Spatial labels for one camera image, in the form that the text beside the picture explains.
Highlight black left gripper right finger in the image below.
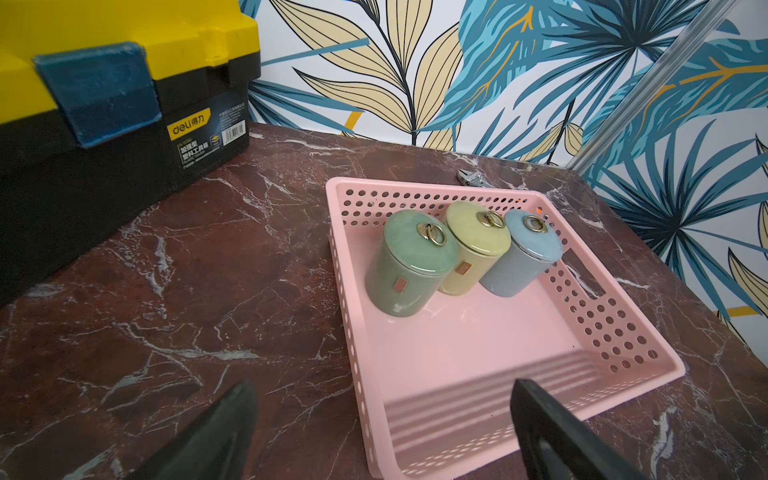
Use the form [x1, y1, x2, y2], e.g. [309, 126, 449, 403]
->
[511, 379, 644, 479]

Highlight orange handled adjustable wrench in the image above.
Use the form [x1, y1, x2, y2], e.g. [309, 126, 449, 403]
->
[456, 169, 495, 189]

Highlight green canister back row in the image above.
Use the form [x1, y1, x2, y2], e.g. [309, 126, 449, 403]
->
[364, 210, 459, 317]

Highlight pink perforated plastic basket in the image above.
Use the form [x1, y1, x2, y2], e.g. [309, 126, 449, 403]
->
[326, 177, 685, 479]

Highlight yellow black plastic toolbox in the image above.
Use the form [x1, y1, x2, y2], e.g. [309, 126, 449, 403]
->
[1, 1, 261, 303]

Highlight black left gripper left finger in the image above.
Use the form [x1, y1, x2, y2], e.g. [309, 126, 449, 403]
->
[129, 381, 258, 479]

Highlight blue canister back row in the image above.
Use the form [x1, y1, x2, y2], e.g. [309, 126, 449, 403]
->
[480, 210, 563, 298]

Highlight yellow-green canister back row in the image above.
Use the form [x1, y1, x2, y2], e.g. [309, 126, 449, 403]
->
[439, 201, 511, 296]

